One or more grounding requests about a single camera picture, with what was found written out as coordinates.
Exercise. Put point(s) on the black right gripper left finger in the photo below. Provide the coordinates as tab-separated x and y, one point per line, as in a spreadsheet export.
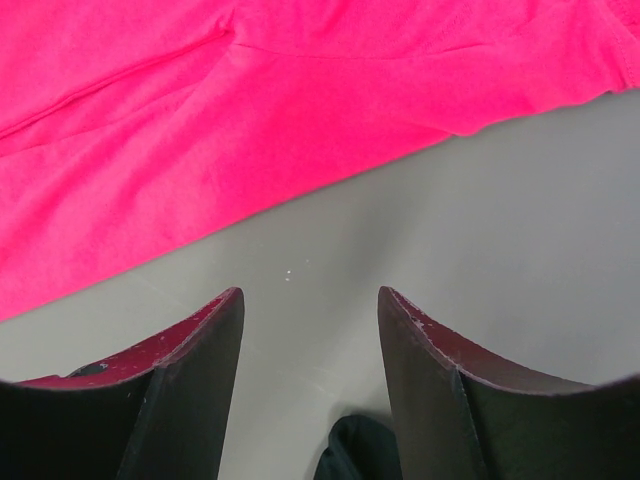
156	410

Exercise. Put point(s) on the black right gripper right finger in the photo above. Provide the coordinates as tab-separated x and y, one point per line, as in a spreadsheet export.
461	411

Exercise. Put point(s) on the red t-shirt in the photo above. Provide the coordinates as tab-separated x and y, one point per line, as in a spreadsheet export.
132	128

